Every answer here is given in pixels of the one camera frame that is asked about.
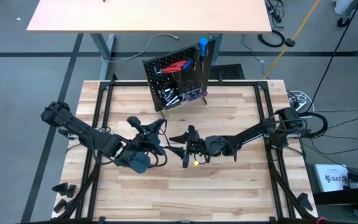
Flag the chrome prong tool rail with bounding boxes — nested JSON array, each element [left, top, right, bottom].
[[153, 57, 207, 76]]

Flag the white round bin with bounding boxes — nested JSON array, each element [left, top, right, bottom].
[[332, 0, 356, 16]]

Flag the chrome loop tool rail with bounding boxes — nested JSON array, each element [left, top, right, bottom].
[[181, 84, 210, 103]]

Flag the black smooth handle screwdriver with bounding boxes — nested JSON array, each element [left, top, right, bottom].
[[194, 49, 202, 74]]

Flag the black aluminium table frame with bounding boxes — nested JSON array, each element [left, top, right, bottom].
[[72, 73, 319, 224]]

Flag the light wooden desk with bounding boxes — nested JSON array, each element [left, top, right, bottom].
[[26, 0, 273, 81]]

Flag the black perforated panel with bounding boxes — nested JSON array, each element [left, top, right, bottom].
[[209, 63, 246, 81]]

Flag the black hanging cable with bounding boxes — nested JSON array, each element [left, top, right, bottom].
[[309, 0, 358, 106]]

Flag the black coiled cable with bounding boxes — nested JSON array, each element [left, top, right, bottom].
[[257, 29, 288, 49]]

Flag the black plastic clamp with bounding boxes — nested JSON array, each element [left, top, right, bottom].
[[53, 198, 68, 215], [51, 182, 78, 198], [296, 192, 314, 212]]

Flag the black peg board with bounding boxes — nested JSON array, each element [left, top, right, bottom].
[[142, 35, 217, 113]]

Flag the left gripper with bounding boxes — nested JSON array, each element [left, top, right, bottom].
[[125, 116, 168, 157]]

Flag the grey floor cable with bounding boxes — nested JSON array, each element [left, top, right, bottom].
[[102, 32, 180, 64]]

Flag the blue-black handle screwdriver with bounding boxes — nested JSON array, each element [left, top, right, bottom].
[[197, 37, 210, 73]]

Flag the black cable bundle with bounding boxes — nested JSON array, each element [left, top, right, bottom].
[[264, 0, 285, 25]]

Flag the white power strip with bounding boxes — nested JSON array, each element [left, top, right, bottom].
[[286, 90, 316, 114]]

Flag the white printed box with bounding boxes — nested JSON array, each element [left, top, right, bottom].
[[314, 164, 350, 193]]

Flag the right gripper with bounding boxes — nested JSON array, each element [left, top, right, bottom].
[[167, 124, 227, 169]]

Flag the blue T-handle hex key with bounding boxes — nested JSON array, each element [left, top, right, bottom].
[[182, 58, 195, 71]]

